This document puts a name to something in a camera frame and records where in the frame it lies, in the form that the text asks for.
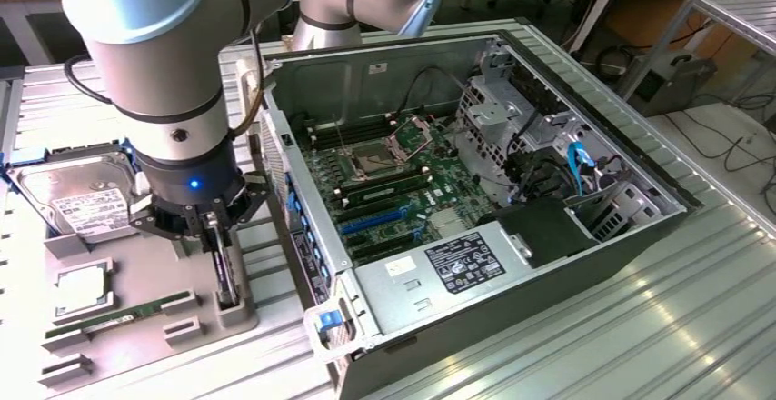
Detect silver CPU chip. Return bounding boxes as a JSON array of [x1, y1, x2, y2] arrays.
[[54, 265, 114, 317]]

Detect green RAM stick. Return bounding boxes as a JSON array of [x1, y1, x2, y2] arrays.
[[47, 297, 191, 334]]

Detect black open PC case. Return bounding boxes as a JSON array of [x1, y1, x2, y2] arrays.
[[251, 29, 704, 400]]

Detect black floor cables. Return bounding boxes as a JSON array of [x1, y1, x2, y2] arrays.
[[695, 94, 776, 172]]

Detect CPU socket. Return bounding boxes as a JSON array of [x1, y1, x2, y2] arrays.
[[344, 143, 403, 179]]

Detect grey power supply unit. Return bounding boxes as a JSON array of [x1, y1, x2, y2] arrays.
[[355, 222, 536, 335]]

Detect silver hard disk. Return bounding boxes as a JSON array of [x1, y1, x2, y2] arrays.
[[15, 154, 144, 245]]

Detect thin black looped wire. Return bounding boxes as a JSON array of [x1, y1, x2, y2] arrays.
[[408, 67, 470, 115]]

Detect black expansion slot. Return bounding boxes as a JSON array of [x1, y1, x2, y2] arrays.
[[346, 231, 422, 261]]

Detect grey parts rack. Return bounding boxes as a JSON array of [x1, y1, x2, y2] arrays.
[[35, 208, 263, 390]]

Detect aluminium frame rack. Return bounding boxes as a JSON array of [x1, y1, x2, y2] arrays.
[[663, 0, 776, 84]]

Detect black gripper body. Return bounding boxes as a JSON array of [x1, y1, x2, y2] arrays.
[[134, 137, 251, 241]]

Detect green motherboard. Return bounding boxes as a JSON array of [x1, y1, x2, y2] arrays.
[[295, 112, 488, 267]]

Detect grey box with handle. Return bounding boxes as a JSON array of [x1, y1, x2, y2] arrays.
[[626, 46, 720, 117]]

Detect black installed RAM stick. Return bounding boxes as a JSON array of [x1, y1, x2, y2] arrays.
[[342, 181, 430, 206]]

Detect black plastic shroud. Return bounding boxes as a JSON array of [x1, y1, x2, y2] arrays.
[[476, 198, 594, 270]]

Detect metal socket cover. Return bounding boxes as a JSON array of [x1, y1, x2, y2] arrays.
[[391, 115, 435, 147]]

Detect long blue expansion slot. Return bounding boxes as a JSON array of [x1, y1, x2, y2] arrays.
[[339, 204, 408, 235]]

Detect black wire bundle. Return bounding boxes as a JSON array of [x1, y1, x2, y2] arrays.
[[507, 153, 579, 202]]

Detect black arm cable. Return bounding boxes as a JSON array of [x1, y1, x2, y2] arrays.
[[63, 0, 272, 140]]

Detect silver drive cage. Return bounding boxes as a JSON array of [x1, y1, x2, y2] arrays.
[[458, 75, 530, 147]]

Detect silver chipset heat sink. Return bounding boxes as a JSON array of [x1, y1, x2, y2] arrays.
[[434, 211, 472, 234]]

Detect black RAM slot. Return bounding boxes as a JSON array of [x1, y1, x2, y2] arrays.
[[306, 116, 391, 136], [332, 167, 423, 193], [308, 126, 394, 147]]

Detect metal disk bay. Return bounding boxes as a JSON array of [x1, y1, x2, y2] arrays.
[[566, 189, 688, 243]]

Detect blue SATA wire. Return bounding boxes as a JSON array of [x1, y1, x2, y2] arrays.
[[566, 142, 587, 199]]

